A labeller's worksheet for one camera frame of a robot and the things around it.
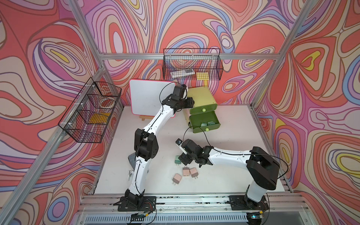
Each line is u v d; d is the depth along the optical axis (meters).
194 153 0.65
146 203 0.73
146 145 0.57
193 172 0.82
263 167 0.46
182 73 0.89
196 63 0.97
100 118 0.72
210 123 0.95
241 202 0.73
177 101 0.72
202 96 0.96
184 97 0.78
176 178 0.80
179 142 0.76
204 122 0.96
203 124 0.96
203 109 0.92
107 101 0.87
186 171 0.83
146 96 1.04
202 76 0.91
